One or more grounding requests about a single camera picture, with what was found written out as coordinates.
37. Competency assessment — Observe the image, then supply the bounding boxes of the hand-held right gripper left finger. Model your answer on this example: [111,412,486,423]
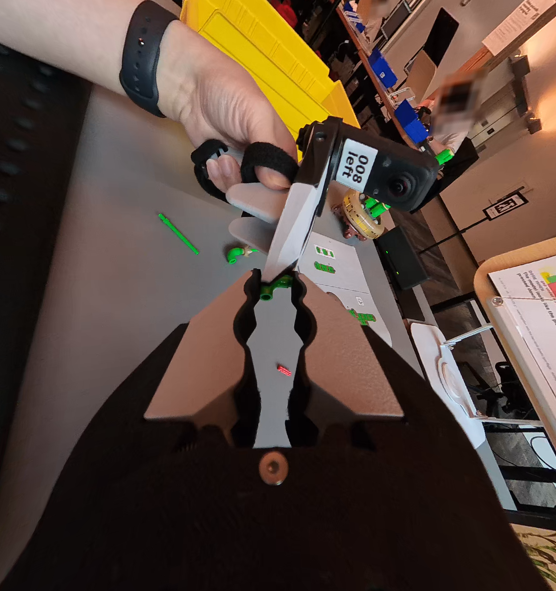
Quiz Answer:
[144,269,262,448]

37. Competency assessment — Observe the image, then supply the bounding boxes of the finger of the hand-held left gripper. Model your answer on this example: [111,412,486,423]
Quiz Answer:
[263,181,328,284]

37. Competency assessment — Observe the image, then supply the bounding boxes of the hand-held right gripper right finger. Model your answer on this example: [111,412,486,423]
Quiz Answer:
[285,272,404,448]

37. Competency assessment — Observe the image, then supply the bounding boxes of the green lego elbow piece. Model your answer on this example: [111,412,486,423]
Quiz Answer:
[260,275,293,301]

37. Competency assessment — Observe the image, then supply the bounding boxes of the green bamboo lego model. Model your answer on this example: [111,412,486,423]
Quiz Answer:
[332,147,455,242]

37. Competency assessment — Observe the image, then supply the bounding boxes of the lego instruction booklet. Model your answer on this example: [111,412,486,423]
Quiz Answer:
[301,231,393,347]

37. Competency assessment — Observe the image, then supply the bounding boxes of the person's left hand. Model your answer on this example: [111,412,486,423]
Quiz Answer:
[158,21,301,192]

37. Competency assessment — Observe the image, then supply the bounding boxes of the blue plastic bin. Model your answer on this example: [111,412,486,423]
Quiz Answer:
[393,99,430,144]
[368,48,398,88]

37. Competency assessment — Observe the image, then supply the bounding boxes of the black box device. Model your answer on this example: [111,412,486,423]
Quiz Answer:
[374,226,430,291]

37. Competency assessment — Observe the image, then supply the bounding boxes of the small framed marker sign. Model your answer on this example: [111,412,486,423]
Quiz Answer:
[419,187,529,255]

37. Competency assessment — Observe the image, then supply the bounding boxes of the yellow plastic bin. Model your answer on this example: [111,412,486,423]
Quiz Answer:
[180,0,361,160]

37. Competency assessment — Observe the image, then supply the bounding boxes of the white paper notice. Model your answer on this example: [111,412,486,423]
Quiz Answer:
[482,0,556,56]

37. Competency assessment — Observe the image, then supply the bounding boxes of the printed instruction sheet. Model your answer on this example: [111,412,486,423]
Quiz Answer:
[488,251,556,412]

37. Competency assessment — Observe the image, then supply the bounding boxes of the black wristband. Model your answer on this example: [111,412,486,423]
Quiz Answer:
[119,0,179,118]

